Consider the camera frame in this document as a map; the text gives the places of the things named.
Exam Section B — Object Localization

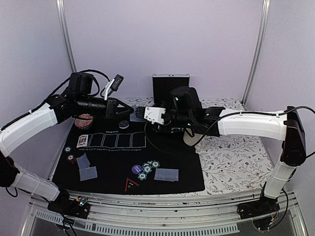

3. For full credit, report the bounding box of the aluminium poker chip case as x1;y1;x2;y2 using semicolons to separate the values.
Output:
152;74;190;103

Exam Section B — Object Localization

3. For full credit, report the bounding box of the patterned ceramic bowl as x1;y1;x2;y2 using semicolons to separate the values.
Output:
74;114;94;130

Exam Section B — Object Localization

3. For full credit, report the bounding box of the dark green poker chip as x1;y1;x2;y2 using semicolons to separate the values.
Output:
64;147;72;153

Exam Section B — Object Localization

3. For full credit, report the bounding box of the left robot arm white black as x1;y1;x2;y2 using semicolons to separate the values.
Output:
0;69;133;213

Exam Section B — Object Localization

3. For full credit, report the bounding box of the face up king card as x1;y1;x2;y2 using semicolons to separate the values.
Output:
76;135;89;148

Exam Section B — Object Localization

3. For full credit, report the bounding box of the red brown poker chip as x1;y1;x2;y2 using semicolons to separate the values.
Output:
67;154;76;165

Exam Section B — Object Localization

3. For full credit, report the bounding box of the blue card player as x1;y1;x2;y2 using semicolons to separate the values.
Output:
76;153;90;170
154;169;173;181

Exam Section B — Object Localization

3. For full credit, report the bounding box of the aluminium corner post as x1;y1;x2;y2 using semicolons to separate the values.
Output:
242;0;271;107
56;0;77;72

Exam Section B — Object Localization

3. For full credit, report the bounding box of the aluminium front rail frame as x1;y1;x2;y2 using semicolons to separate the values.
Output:
22;190;308;236

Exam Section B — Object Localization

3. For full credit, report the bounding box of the right aluminium corner post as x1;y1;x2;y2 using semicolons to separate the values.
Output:
242;0;271;107

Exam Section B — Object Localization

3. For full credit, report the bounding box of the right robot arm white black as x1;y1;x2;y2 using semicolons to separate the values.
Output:
135;86;309;218

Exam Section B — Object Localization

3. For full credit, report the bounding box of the triangular red black marker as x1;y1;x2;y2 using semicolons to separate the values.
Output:
125;178;140;192

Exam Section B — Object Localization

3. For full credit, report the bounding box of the purple small blind button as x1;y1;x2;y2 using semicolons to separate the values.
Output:
131;165;142;175

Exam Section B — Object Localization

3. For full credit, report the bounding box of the blue card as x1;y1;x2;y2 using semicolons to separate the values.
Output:
161;169;179;182
79;166;98;181

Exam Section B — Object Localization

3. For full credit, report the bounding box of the left aluminium corner post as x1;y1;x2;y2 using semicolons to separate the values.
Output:
56;0;77;72

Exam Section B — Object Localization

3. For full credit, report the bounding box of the cream ribbed ceramic mug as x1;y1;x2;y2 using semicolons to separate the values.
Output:
183;129;205;148

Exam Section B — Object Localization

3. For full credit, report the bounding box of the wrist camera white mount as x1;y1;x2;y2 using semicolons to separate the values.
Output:
101;74;124;100
144;107;166;124

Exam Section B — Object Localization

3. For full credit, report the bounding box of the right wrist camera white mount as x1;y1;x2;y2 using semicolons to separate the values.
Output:
144;107;166;124

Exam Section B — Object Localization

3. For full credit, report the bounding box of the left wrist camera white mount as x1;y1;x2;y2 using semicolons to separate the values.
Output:
101;74;124;100

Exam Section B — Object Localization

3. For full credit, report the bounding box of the black poker mat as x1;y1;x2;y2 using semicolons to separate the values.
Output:
53;118;205;195

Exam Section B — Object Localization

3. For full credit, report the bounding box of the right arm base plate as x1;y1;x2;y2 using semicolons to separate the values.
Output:
237;197;280;219

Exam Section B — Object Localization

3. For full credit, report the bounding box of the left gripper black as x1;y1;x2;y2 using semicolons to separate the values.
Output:
77;94;134;119

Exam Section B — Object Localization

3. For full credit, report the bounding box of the clear round dealer button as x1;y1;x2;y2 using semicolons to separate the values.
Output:
118;120;129;129

